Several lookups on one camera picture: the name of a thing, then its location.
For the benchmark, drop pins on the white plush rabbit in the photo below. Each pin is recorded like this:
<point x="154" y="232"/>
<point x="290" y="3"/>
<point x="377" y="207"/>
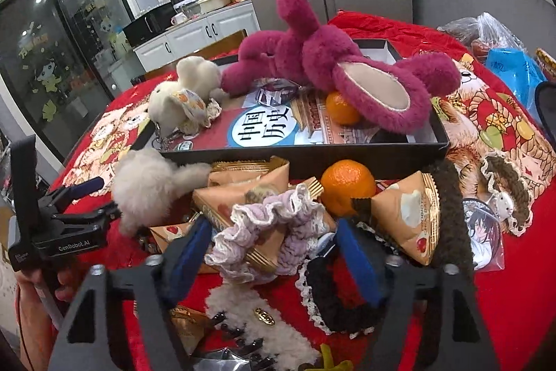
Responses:
<point x="169" y="101"/>

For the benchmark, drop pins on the person's left hand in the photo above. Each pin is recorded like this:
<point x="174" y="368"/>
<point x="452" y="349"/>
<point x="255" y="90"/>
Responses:
<point x="69" y="275"/>

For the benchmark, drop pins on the yellow striped packet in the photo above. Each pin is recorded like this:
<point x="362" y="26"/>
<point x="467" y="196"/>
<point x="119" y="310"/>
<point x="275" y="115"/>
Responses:
<point x="547" y="62"/>

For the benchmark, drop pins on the pink plush bear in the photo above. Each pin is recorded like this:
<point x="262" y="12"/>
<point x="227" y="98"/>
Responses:
<point x="312" y="49"/>

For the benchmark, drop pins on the yellow green small clip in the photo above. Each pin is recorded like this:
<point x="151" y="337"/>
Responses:
<point x="334" y="363"/>

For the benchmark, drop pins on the knitted scrunchie with rabbit charm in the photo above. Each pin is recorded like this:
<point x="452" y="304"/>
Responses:
<point x="508" y="175"/>

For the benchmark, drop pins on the shiny picture card packet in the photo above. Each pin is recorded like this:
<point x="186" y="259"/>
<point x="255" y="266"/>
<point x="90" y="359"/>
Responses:
<point x="278" y="90"/>

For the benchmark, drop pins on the person's left forearm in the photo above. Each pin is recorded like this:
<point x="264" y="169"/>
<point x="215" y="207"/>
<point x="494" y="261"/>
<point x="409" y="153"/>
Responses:
<point x="30" y="323"/>

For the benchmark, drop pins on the beige fluffy plush toy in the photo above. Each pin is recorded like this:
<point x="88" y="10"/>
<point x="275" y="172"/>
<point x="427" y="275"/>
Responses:
<point x="147" y="184"/>

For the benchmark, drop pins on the clear plastic bag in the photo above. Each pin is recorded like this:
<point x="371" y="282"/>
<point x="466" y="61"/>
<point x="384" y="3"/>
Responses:
<point x="491" y="32"/>

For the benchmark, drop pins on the silver foil packet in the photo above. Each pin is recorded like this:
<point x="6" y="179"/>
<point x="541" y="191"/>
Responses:
<point x="217" y="360"/>

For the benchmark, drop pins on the blue plastic bag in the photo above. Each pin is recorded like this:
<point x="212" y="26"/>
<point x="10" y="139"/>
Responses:
<point x="508" y="71"/>

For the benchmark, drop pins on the fuzzy white hair claw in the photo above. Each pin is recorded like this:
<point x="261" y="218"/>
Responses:
<point x="243" y="303"/>

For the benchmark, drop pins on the glass sliding door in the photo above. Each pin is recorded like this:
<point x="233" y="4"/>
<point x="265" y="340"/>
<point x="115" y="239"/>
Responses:
<point x="65" y="71"/>

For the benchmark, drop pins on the black lace scrunchie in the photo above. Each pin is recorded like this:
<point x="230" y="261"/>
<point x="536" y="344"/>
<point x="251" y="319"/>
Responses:
<point x="330" y="319"/>

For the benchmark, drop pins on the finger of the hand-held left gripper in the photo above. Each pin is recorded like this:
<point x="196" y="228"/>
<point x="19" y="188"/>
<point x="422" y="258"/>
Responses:
<point x="97" y="215"/>
<point x="84" y="187"/>

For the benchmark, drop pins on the dark brown knitted scrunchie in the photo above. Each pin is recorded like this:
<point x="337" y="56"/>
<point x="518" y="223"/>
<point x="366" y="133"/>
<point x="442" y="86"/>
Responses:
<point x="454" y="219"/>

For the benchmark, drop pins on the anime picture badge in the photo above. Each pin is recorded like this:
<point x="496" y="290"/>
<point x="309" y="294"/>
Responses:
<point x="482" y="232"/>

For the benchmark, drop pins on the cream wash basin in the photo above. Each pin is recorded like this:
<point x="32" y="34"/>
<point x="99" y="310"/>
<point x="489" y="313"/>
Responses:
<point x="215" y="1"/>

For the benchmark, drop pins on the white mug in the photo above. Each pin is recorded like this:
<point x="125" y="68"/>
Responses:
<point x="178" y="18"/>

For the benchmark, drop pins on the illustrated book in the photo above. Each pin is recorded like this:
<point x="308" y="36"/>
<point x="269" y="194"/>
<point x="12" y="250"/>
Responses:
<point x="260" y="123"/>

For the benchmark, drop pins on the pale purple scrunchie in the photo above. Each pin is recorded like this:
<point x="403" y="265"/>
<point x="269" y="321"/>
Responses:
<point x="260" y="209"/>

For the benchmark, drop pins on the white kitchen cabinet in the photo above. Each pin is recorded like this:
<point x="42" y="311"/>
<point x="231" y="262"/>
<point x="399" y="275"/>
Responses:
<point x="226" y="25"/>

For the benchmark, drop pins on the black shallow tray box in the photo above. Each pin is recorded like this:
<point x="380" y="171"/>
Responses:
<point x="304" y="160"/>

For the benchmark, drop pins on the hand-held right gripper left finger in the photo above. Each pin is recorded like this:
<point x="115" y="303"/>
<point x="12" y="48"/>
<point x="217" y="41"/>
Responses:
<point x="186" y="266"/>

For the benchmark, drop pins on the orange mandarin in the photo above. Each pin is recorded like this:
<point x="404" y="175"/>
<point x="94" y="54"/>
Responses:
<point x="341" y="110"/>
<point x="347" y="184"/>

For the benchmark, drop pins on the black microwave oven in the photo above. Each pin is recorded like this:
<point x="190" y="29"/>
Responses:
<point x="147" y="25"/>

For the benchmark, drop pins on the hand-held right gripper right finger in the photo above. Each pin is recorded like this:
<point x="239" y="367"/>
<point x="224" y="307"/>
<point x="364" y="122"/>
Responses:
<point x="360" y="266"/>

